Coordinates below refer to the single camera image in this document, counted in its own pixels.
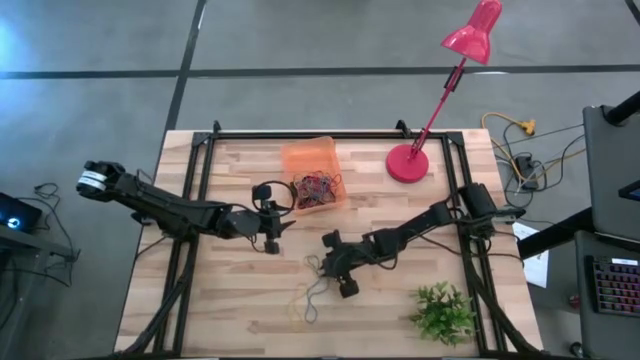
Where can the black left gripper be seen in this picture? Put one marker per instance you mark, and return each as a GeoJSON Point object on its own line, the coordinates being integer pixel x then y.
{"type": "Point", "coordinates": [270, 225]}

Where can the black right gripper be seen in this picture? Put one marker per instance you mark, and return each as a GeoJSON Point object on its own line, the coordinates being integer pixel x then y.
{"type": "Point", "coordinates": [345, 260]}

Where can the pile of rubber bands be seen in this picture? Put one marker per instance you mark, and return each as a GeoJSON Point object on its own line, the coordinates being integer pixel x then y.
{"type": "Point", "coordinates": [310, 192]}

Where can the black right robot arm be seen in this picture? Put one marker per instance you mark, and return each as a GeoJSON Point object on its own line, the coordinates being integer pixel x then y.
{"type": "Point", "coordinates": [425, 220]}

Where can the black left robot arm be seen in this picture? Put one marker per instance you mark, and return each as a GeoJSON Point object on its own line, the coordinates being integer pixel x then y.
{"type": "Point", "coordinates": [165, 210]}

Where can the orange translucent plastic bin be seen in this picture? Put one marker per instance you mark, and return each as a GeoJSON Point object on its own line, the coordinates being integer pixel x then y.
{"type": "Point", "coordinates": [310, 155]}

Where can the green artificial plant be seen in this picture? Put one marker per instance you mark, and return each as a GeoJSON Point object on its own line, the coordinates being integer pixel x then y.
{"type": "Point", "coordinates": [442, 315]}

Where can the red desk lamp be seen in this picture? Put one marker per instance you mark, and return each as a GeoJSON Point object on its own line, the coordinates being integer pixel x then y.
{"type": "Point", "coordinates": [407, 165]}

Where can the white paper sheet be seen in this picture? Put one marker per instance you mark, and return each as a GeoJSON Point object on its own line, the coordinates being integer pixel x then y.
{"type": "Point", "coordinates": [537, 270]}

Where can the black power strip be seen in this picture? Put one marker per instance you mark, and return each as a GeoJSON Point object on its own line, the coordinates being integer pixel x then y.
{"type": "Point", "coordinates": [526, 167]}

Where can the black device with blue light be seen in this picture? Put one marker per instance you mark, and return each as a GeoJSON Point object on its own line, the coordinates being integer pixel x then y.
{"type": "Point", "coordinates": [22, 212]}

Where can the dark grey desk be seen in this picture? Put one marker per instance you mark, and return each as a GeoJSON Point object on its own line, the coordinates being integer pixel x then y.
{"type": "Point", "coordinates": [600, 335]}

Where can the backlit computer keyboard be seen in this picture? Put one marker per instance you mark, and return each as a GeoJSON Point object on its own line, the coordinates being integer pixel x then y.
{"type": "Point", "coordinates": [617, 285]}

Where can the black metal table frame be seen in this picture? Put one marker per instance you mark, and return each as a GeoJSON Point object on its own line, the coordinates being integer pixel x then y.
{"type": "Point", "coordinates": [325, 135]}

